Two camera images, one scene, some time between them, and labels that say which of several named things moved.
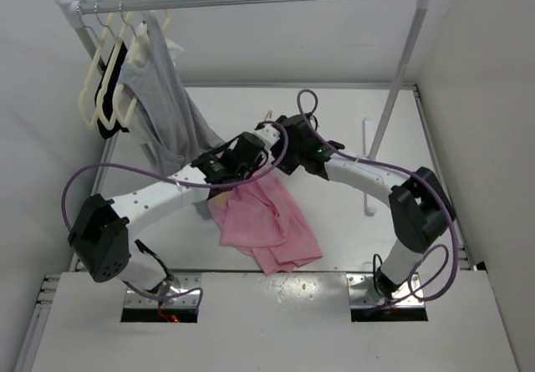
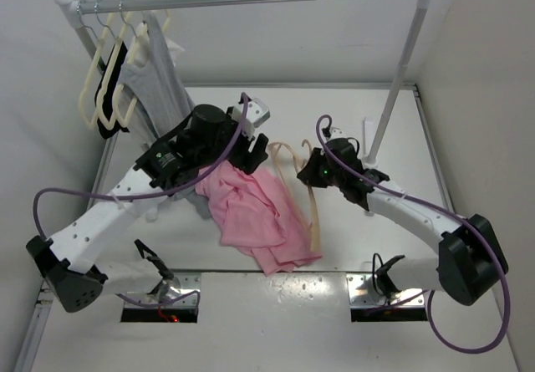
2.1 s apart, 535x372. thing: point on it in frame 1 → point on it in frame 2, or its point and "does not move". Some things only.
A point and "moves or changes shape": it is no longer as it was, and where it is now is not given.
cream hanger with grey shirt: (135, 58) does not move
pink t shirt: (258, 219) does not move
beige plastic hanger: (269, 116) moves or changes shape
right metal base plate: (363, 293) does not move
